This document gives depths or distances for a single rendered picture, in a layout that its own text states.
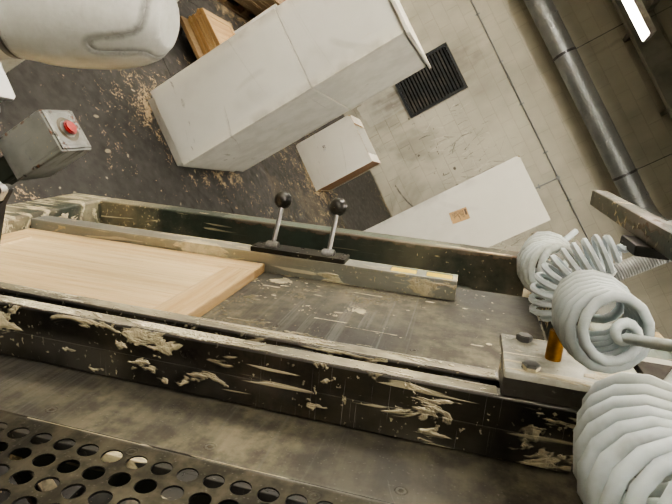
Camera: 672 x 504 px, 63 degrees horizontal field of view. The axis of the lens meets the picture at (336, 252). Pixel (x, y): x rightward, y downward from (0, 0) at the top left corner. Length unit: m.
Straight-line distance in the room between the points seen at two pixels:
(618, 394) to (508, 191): 4.41
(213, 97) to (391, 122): 5.91
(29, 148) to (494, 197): 3.74
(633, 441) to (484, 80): 9.09
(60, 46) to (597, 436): 0.58
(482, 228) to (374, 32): 1.99
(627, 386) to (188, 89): 3.70
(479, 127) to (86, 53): 8.69
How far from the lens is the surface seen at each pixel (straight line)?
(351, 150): 6.15
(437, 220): 4.75
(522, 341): 0.62
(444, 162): 9.19
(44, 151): 1.60
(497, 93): 9.26
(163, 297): 0.93
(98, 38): 0.63
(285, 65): 3.60
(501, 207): 4.71
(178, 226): 1.48
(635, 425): 0.29
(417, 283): 1.07
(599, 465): 0.28
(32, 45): 0.67
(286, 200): 1.15
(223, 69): 3.79
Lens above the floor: 1.85
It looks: 18 degrees down
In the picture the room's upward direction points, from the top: 64 degrees clockwise
